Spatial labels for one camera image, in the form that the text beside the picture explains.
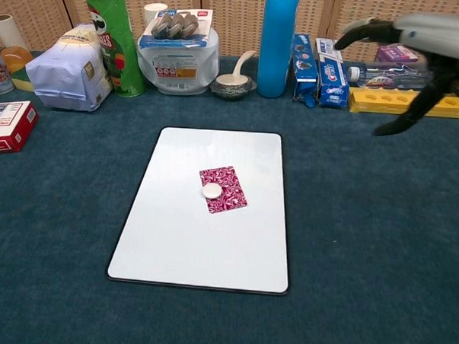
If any teal table cloth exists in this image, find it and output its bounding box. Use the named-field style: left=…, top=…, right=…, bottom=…
left=0, top=43, right=459, bottom=344

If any green Pringles can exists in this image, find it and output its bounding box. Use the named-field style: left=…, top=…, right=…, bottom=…
left=77, top=0, right=151, bottom=100

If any blue Oreo box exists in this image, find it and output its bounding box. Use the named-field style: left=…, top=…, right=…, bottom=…
left=290, top=33, right=321, bottom=110

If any clear water bottle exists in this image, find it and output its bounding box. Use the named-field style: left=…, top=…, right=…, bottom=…
left=346, top=59, right=435, bottom=92

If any dark patterned small bowl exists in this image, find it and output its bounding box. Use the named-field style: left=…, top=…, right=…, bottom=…
left=209, top=75, right=257, bottom=104

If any woven folding screen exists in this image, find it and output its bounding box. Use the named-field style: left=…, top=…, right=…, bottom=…
left=0, top=0, right=459, bottom=71

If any cardboard tube roll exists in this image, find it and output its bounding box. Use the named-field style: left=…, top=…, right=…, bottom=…
left=0, top=14, right=31, bottom=53

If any small purple box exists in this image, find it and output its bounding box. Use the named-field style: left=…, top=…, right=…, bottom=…
left=374, top=44, right=420, bottom=65

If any white plastic spoon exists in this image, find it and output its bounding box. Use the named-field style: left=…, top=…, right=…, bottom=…
left=215, top=48, right=258, bottom=88

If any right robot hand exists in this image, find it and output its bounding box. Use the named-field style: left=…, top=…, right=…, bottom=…
left=330, top=8, right=459, bottom=140

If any red white card box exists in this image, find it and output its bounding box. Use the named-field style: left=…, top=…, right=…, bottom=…
left=0, top=100, right=40, bottom=156

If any green yellow sponge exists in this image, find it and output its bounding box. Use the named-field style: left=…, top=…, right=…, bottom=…
left=10, top=65, right=39, bottom=93

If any pale paper flour bag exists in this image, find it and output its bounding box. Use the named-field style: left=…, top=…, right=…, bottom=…
left=23, top=21, right=116, bottom=113

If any yellow mold tray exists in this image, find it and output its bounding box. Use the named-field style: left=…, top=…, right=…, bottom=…
left=347, top=85, right=459, bottom=121

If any clear plastic container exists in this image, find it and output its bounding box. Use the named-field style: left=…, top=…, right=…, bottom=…
left=135, top=26, right=222, bottom=96

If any white bottle behind pack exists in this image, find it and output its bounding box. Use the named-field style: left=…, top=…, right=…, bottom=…
left=143, top=2, right=169, bottom=27

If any pink patterned card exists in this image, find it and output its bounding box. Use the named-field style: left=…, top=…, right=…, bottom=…
left=196, top=163, right=250, bottom=216

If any blue squeeze bottle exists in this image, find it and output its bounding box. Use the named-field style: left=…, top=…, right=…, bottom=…
left=256, top=0, right=301, bottom=100

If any Crest toothpaste box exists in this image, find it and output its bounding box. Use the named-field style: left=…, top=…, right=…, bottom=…
left=312, top=37, right=352, bottom=110

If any tape rolls blister pack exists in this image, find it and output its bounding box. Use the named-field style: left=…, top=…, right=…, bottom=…
left=138, top=7, right=215, bottom=53

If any white rectangular board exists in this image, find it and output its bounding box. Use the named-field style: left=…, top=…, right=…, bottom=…
left=106, top=123, right=296, bottom=296

